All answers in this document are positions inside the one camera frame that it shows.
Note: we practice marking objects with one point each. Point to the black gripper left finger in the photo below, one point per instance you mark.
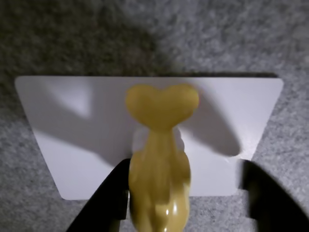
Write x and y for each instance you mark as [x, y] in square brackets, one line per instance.
[103, 205]

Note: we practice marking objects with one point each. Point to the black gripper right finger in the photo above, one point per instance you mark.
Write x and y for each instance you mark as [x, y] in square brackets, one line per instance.
[272, 205]

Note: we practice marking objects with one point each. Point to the yellow egg sushi fish figure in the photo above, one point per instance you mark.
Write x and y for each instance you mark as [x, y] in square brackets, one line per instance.
[159, 169]

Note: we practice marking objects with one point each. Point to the white plastic card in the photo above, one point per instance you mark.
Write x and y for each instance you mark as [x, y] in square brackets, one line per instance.
[60, 145]

